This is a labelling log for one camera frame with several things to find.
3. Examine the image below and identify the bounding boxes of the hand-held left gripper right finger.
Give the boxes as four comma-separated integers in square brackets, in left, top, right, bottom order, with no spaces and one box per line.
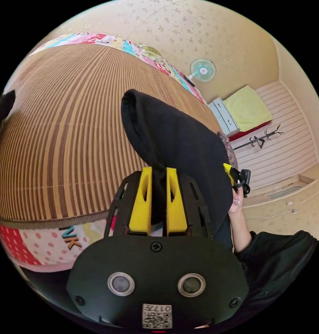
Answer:
[166,168,188,233]

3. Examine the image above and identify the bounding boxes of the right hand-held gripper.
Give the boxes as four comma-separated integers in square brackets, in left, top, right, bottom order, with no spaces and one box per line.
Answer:
[223,162,252,199]

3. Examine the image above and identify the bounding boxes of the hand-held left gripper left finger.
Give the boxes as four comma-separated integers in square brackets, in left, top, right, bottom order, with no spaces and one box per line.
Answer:
[129,167,153,233]

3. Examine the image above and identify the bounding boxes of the black pants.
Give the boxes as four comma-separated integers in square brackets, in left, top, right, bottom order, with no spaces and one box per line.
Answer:
[121,88,234,252]

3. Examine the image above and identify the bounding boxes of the person's right forearm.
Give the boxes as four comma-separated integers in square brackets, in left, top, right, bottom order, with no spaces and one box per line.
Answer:
[228,207,253,253]

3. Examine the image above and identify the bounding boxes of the person's right hand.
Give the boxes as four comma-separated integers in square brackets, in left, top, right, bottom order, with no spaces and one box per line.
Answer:
[228,187,245,215]

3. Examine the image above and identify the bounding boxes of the floral patterned cloth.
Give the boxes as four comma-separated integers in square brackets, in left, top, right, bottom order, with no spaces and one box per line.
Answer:
[217,131,239,170]

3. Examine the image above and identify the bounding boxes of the black coat rack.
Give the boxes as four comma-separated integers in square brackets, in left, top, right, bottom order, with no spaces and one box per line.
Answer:
[232,124,285,151]

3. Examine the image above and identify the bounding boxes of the white cupboard with yellow cloth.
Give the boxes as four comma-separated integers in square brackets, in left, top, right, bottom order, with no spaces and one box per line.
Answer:
[207,85,274,142]

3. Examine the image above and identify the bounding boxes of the pale blue fan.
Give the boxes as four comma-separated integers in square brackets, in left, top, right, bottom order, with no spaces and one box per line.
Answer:
[184,58,217,87]

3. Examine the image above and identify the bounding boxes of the person's body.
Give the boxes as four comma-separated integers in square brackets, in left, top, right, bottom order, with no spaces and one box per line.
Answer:
[234,229,319,334]

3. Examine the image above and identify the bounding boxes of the pile of clothes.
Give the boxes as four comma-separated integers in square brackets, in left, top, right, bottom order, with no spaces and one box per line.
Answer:
[0,89,17,157]

